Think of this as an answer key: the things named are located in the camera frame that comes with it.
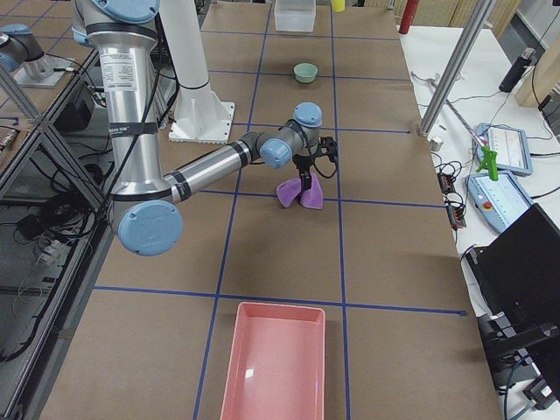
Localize red cylinder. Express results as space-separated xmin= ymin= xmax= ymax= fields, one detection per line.
xmin=399 ymin=0 xmax=418 ymax=35

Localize translucent plastic storage box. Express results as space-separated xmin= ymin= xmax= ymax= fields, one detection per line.
xmin=274 ymin=0 xmax=316 ymax=32

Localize mint green bowl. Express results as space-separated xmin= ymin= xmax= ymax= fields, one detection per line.
xmin=293 ymin=62 xmax=319 ymax=84

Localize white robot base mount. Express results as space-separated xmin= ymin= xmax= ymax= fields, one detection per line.
xmin=159 ymin=0 xmax=235 ymax=144

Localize yellow plastic cup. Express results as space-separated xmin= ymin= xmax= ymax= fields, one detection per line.
xmin=331 ymin=0 xmax=346 ymax=13

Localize aluminium frame post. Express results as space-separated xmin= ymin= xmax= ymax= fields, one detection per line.
xmin=417 ymin=0 xmax=495 ymax=137

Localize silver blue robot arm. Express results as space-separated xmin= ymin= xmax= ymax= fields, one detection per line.
xmin=73 ymin=1 xmax=338 ymax=256
xmin=1 ymin=24 xmax=61 ymax=88

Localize blue teach pendant tablet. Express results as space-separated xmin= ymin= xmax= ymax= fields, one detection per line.
xmin=475 ymin=122 xmax=533 ymax=176

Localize black laptop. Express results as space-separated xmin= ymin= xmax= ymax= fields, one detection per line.
xmin=464 ymin=203 xmax=560 ymax=333

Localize purple microfiber cloth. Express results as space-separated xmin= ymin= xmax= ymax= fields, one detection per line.
xmin=276 ymin=173 xmax=324 ymax=210

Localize reacher grabber tool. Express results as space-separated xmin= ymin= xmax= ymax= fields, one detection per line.
xmin=410 ymin=72 xmax=500 ymax=181

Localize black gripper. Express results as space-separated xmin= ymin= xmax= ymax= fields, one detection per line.
xmin=293 ymin=136 xmax=338 ymax=192

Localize pink plastic tray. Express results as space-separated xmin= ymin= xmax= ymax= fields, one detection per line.
xmin=220 ymin=302 xmax=326 ymax=419

